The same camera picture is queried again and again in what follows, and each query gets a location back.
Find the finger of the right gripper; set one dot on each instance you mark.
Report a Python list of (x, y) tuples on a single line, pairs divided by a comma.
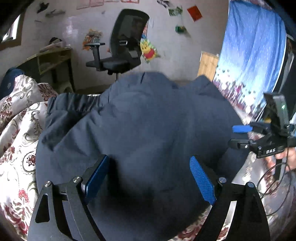
[(257, 127), (244, 144)]

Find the Winnie the Pooh poster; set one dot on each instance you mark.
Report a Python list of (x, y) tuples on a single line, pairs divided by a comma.
[(149, 51)]

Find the blue patterned curtain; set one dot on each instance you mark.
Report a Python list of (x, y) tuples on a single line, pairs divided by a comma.
[(252, 55)]

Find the cartoon poster on wall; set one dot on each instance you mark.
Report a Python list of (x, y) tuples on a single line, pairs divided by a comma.
[(93, 36)]

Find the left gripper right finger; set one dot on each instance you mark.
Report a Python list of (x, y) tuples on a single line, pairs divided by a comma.
[(249, 221)]

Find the floral white red bedspread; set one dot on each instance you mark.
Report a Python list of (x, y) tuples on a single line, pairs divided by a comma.
[(23, 115)]

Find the person right hand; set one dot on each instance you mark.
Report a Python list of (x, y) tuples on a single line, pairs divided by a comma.
[(290, 155)]

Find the green wall hanging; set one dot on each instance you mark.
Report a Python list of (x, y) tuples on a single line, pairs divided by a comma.
[(180, 29)]

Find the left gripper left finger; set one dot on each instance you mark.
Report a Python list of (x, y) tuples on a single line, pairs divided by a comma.
[(49, 221)]

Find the photos on wall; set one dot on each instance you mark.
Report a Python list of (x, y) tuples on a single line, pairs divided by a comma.
[(172, 10)]

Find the red paper on wall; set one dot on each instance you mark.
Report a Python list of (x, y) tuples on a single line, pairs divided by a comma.
[(195, 13)]

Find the dark wooden desk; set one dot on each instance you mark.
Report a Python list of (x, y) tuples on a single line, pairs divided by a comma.
[(38, 64)]

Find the window with wooden frame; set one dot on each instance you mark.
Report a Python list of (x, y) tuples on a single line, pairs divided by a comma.
[(13, 37)]

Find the wooden cabinet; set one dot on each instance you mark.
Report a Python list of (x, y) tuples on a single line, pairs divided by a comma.
[(208, 65)]

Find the certificates on wall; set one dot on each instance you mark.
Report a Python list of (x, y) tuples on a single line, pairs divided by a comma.
[(83, 4)]

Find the dark navy padded jacket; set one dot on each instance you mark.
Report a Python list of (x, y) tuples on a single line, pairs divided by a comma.
[(150, 127)]

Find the black mesh office chair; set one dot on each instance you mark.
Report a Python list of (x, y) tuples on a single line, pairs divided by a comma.
[(124, 44)]

